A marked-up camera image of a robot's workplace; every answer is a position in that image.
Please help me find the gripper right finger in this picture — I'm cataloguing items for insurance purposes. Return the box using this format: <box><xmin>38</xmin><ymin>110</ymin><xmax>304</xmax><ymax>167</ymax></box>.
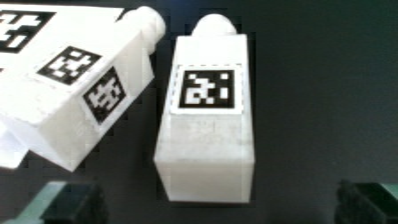
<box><xmin>336</xmin><ymin>180</ymin><xmax>398</xmax><ymax>224</ymax></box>

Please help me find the white table leg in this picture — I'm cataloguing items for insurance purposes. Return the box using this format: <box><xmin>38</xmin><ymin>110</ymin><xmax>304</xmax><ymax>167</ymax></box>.
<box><xmin>0</xmin><ymin>3</ymin><xmax>166</xmax><ymax>170</ymax></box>
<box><xmin>155</xmin><ymin>14</ymin><xmax>257</xmax><ymax>203</ymax></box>

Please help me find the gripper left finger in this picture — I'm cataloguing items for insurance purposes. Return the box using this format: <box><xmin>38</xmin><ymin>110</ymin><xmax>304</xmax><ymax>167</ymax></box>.
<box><xmin>11</xmin><ymin>181</ymin><xmax>107</xmax><ymax>224</ymax></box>

